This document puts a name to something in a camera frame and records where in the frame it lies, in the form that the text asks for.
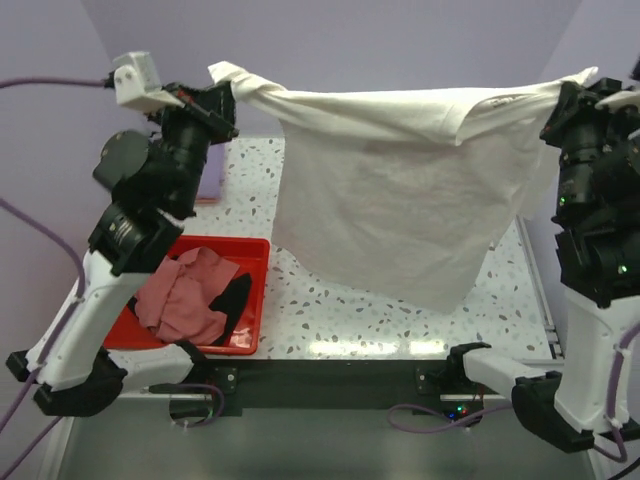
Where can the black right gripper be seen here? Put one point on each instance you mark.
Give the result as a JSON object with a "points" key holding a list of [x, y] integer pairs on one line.
{"points": [[577, 100]]}

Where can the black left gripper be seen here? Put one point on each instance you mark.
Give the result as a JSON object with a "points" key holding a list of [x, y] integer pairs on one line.
{"points": [[213, 106]]}

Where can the white t-shirt red print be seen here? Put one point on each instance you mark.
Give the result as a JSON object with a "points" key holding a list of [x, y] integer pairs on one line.
{"points": [[401, 193]]}

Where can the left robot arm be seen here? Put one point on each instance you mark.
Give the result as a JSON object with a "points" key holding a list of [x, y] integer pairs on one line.
{"points": [[153, 182]]}

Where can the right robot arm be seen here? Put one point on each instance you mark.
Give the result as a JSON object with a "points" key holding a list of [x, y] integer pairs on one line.
{"points": [[597, 210]]}

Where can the folded purple t-shirt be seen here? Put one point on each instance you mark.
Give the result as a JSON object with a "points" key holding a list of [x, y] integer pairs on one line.
{"points": [[211, 183]]}

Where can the pink t-shirt in bin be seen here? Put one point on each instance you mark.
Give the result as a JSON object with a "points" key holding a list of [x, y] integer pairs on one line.
{"points": [[175, 302]]}

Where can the black garment in bin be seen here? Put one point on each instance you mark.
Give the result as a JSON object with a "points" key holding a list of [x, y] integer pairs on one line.
{"points": [[232, 302]]}

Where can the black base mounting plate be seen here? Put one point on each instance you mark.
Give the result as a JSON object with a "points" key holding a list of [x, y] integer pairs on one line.
{"points": [[332, 385]]}

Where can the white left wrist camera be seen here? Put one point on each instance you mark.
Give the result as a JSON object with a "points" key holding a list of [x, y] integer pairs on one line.
{"points": [[137, 83]]}

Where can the aluminium frame rail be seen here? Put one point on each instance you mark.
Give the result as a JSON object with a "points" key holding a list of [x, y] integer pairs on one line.
{"points": [[550, 328]]}

